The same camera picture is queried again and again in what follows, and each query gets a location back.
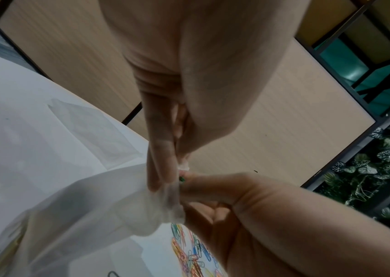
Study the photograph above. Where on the person's right hand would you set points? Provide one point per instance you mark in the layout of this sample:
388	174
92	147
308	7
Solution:
249	216

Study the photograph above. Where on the person's left hand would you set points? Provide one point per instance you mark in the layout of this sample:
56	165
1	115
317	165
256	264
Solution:
215	54

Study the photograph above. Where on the green paper clip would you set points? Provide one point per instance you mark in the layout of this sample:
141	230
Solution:
181	179

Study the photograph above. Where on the white translucent paper sheet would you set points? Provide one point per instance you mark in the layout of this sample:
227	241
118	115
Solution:
106	216

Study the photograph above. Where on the person's right forearm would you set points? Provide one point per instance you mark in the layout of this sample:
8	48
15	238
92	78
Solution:
352	243

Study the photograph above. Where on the pile of colourful paper clips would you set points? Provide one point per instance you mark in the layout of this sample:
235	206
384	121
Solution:
191	254

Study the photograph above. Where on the black table leg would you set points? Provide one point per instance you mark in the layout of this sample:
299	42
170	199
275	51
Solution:
131	113

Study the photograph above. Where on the clear plastic sleeve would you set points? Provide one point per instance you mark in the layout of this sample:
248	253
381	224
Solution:
92	129

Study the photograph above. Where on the black paper clip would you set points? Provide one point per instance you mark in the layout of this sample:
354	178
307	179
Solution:
113	274

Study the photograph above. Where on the green leafy plant wall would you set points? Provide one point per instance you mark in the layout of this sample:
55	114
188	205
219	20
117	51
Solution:
380	167

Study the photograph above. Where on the black metal shelf frame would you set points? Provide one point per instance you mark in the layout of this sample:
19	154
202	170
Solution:
362	67

